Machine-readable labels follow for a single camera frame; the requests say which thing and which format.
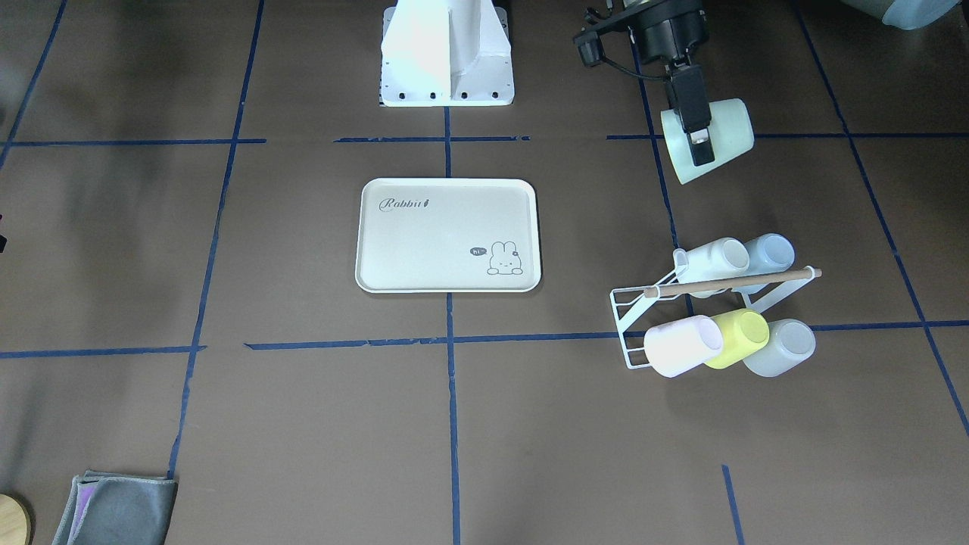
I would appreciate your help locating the yellow cup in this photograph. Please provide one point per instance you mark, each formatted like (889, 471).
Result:
(744, 332)

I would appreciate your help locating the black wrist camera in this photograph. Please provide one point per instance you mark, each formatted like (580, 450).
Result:
(589, 39)

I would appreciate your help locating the cream rabbit tray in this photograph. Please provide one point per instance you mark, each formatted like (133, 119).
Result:
(448, 234)

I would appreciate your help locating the white cup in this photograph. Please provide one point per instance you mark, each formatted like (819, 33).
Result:
(721, 259)

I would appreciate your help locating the green cup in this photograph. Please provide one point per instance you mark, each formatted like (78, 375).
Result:
(730, 134)

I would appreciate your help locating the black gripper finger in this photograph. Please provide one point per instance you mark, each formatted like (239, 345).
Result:
(687, 100)

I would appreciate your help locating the pink cup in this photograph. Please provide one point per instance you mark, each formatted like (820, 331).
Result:
(673, 348)

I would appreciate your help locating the grey folded cloth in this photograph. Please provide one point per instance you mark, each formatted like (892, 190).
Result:
(114, 508)

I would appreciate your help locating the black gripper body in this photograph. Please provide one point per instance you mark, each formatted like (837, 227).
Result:
(669, 34)

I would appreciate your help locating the grey cup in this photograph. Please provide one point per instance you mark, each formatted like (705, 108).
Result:
(790, 342)

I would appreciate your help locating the wooden stand with round base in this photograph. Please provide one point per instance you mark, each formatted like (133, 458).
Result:
(16, 525)

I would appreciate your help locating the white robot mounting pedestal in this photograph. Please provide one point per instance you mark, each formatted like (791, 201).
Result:
(447, 54)

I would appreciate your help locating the blue cup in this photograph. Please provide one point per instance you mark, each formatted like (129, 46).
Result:
(769, 253)

